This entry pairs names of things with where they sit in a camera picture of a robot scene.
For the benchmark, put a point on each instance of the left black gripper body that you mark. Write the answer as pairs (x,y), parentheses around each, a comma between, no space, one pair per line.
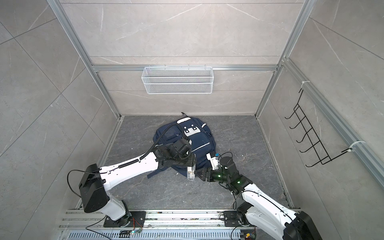
(189,160)

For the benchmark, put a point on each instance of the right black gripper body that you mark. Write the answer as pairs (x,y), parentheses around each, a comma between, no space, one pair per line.
(217,175)

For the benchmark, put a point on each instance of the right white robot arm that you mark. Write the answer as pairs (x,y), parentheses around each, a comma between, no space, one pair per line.
(256,208)

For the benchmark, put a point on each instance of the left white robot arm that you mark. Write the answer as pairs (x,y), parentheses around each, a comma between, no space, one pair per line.
(98,181)

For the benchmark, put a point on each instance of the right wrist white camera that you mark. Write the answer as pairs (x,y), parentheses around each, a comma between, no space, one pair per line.
(214,160)

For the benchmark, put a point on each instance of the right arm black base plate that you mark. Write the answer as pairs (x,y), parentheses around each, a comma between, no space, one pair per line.
(233,219)

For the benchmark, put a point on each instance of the white wire mesh basket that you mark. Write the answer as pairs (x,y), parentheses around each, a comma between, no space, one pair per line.
(178,80)

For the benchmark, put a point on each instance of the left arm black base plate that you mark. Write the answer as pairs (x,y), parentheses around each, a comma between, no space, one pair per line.
(135,219)

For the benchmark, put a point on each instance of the black wire hook rack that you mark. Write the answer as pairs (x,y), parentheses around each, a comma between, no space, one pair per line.
(311,135)

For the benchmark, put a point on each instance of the aluminium front rail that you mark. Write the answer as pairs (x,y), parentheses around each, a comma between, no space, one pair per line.
(155,220)

